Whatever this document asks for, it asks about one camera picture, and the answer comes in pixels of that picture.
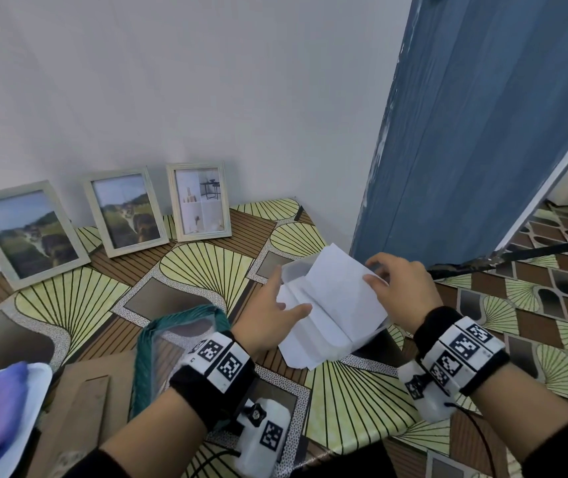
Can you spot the person's right hand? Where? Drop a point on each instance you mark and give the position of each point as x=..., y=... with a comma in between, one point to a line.
x=411, y=293

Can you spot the person's left hand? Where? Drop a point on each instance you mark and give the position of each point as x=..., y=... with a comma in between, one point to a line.
x=259, y=323

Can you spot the person's left thumb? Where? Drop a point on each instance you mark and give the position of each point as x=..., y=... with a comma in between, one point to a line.
x=296, y=313

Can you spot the person's right thumb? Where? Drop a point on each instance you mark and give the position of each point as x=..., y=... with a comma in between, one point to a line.
x=376, y=284

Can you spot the white paper sheet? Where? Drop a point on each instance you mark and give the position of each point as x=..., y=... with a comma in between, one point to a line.
x=336, y=303

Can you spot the person's right forearm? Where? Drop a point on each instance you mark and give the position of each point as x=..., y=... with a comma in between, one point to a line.
x=523, y=410

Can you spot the person's left forearm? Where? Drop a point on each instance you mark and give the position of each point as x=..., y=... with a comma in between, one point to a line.
x=157, y=435

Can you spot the black marker wristband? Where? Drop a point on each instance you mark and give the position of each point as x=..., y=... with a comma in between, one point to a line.
x=216, y=368
x=463, y=350

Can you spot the black metal rod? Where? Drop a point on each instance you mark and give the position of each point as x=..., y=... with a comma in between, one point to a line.
x=528, y=251

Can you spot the blue wooden door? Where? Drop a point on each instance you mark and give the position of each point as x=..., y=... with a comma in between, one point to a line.
x=473, y=124

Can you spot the brown cardboard backing board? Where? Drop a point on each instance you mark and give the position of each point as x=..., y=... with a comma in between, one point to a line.
x=72, y=423

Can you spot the black left sleeve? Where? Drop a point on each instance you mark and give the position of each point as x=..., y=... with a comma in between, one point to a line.
x=95, y=466

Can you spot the black sleeve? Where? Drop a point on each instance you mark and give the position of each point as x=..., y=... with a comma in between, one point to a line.
x=567, y=450
x=95, y=466

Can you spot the black right sleeve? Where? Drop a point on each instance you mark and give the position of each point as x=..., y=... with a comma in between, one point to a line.
x=567, y=450

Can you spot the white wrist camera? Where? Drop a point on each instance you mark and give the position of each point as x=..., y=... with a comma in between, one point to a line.
x=426, y=390
x=266, y=435

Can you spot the interior photo frame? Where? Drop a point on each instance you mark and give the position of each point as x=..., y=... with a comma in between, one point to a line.
x=199, y=201

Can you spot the teal frame with clear pane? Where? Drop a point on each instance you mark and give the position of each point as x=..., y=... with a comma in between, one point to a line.
x=142, y=363

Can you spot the white door frame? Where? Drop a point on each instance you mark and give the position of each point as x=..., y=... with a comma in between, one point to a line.
x=547, y=186

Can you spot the small dog photo frame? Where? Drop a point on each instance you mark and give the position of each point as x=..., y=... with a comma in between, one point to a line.
x=125, y=212

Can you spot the large dog photo frame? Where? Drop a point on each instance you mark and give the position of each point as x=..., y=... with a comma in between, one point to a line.
x=27, y=233

